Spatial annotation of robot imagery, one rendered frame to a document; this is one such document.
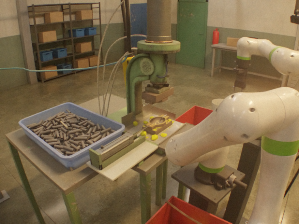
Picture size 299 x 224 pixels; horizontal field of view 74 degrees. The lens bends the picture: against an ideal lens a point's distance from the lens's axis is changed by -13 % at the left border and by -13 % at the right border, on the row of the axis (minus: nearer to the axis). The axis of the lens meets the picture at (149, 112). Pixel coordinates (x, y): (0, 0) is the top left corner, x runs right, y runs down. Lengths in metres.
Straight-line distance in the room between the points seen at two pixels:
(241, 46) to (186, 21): 5.73
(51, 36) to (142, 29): 3.00
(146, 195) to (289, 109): 0.81
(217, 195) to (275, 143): 0.44
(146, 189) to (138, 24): 6.87
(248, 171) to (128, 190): 1.22
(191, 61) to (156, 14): 6.16
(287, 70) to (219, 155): 0.49
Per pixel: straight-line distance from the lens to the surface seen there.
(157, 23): 1.07
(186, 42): 7.19
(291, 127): 0.64
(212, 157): 0.95
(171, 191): 2.30
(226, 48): 5.84
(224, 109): 0.53
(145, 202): 1.20
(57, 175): 1.09
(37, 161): 1.21
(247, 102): 0.52
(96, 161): 0.98
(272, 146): 0.67
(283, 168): 0.70
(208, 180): 1.03
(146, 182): 1.09
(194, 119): 2.28
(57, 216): 2.20
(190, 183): 1.04
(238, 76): 1.53
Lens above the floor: 1.62
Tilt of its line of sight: 25 degrees down
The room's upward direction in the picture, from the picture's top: straight up
